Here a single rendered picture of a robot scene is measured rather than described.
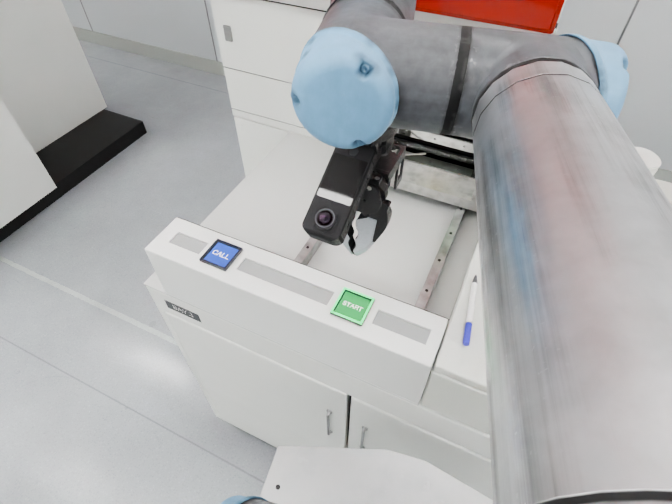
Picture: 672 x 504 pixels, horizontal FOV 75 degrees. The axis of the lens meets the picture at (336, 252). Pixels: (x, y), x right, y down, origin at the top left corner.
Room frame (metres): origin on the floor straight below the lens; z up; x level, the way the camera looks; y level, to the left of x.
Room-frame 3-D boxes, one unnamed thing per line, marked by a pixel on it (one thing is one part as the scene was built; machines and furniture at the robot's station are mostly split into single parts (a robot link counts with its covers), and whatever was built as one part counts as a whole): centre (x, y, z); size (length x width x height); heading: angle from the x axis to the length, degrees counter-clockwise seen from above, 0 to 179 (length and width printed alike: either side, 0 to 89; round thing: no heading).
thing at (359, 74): (0.32, -0.03, 1.40); 0.11 x 0.11 x 0.08; 78
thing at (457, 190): (0.86, -0.19, 0.87); 0.36 x 0.08 x 0.03; 64
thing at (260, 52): (1.05, -0.05, 1.02); 0.82 x 0.03 x 0.40; 64
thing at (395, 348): (0.46, 0.09, 0.89); 0.55 x 0.09 x 0.14; 64
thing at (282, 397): (0.63, -0.16, 0.41); 0.97 x 0.64 x 0.82; 64
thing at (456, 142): (0.96, -0.21, 0.89); 0.44 x 0.02 x 0.10; 64
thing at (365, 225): (0.42, -0.05, 1.14); 0.06 x 0.03 x 0.09; 154
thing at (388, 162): (0.43, -0.04, 1.25); 0.09 x 0.08 x 0.12; 154
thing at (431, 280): (0.64, -0.24, 0.84); 0.50 x 0.02 x 0.03; 154
